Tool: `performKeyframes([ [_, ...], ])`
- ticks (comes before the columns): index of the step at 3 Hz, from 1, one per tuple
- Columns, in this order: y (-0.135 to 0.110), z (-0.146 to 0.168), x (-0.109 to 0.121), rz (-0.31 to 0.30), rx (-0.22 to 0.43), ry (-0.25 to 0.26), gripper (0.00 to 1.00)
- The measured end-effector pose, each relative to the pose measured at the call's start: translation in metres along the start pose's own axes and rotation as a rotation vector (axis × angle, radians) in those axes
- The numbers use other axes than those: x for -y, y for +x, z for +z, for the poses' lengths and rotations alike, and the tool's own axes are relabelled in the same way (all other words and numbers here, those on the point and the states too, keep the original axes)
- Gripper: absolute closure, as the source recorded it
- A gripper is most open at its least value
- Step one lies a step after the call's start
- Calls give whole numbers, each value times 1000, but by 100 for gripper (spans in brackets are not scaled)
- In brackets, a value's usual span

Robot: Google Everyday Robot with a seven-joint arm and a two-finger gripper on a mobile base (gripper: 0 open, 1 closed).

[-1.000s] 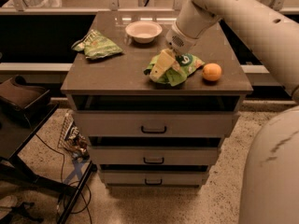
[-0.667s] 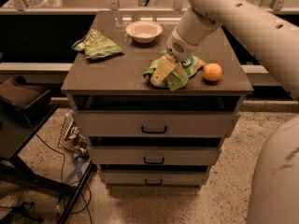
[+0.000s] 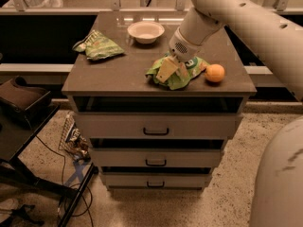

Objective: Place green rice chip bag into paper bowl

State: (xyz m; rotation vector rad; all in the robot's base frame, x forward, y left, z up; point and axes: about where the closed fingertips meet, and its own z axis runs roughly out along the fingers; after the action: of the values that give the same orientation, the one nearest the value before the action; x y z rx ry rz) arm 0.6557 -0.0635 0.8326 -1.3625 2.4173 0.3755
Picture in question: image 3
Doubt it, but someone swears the green rice chip bag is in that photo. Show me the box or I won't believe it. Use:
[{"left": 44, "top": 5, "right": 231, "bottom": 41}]
[{"left": 146, "top": 55, "right": 208, "bottom": 90}]

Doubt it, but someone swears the black side table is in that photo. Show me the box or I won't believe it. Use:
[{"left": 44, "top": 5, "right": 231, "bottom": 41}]
[{"left": 0, "top": 104, "right": 97, "bottom": 227}]

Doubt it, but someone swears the top grey drawer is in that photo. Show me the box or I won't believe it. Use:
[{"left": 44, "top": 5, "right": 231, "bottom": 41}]
[{"left": 74, "top": 113, "right": 242, "bottom": 139}]

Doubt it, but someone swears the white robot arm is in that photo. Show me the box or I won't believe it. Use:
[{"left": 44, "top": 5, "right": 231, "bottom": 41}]
[{"left": 169, "top": 0, "right": 303, "bottom": 227}]

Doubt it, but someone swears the bottom grey drawer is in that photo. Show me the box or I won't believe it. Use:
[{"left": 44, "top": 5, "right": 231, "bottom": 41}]
[{"left": 100, "top": 173, "right": 212, "bottom": 189}]

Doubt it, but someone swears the white paper bowl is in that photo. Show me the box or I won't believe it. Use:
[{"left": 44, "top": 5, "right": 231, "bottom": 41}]
[{"left": 127, "top": 21, "right": 165, "bottom": 44}]

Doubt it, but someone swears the grey drawer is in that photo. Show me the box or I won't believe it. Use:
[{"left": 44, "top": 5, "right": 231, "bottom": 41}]
[
  {"left": 100, "top": 173, "right": 212, "bottom": 189},
  {"left": 74, "top": 113, "right": 242, "bottom": 139},
  {"left": 90, "top": 148, "right": 222, "bottom": 167}
]

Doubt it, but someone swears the green snack bag left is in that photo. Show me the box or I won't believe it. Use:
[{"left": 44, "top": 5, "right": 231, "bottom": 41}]
[{"left": 72, "top": 29, "right": 124, "bottom": 61}]

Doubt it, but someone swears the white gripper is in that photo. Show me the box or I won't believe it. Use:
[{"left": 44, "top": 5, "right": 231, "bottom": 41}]
[{"left": 156, "top": 27, "right": 201, "bottom": 83}]

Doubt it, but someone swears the grey drawer cabinet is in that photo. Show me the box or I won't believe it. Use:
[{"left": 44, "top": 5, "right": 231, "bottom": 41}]
[{"left": 62, "top": 11, "right": 256, "bottom": 176}]

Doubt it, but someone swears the orange fruit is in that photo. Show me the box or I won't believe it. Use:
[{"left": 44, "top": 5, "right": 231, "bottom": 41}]
[{"left": 205, "top": 64, "right": 225, "bottom": 82}]

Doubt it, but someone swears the black floor cable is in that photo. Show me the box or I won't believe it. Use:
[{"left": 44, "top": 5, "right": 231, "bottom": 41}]
[{"left": 35, "top": 135, "right": 95, "bottom": 227}]

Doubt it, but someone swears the middle grey drawer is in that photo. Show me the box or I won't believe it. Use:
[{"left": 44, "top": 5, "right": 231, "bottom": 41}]
[{"left": 90, "top": 148, "right": 222, "bottom": 167}]

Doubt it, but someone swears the wire basket with items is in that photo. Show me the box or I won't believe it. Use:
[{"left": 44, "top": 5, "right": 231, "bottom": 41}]
[{"left": 59, "top": 112, "right": 91, "bottom": 162}]

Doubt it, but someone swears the dark brown box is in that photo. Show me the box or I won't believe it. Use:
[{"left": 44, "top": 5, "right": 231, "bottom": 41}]
[{"left": 0, "top": 77, "right": 51, "bottom": 119}]

